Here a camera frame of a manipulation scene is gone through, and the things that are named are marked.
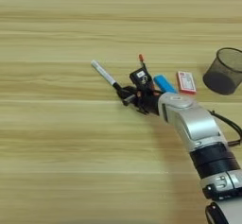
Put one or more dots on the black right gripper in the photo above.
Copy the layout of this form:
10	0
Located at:
148	101

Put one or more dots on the silver marker black cap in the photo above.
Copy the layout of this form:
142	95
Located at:
102	72

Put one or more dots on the black marker red cap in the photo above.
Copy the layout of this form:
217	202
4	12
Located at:
141	57

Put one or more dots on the blue cylinder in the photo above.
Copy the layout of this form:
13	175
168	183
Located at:
164	83

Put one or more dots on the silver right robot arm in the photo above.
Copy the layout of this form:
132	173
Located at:
195	124

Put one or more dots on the small black box white label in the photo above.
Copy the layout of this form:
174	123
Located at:
140	78

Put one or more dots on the red and white card box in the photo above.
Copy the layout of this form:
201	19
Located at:
186	82

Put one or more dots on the black mesh pen cup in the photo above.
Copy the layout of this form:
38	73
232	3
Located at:
220	82

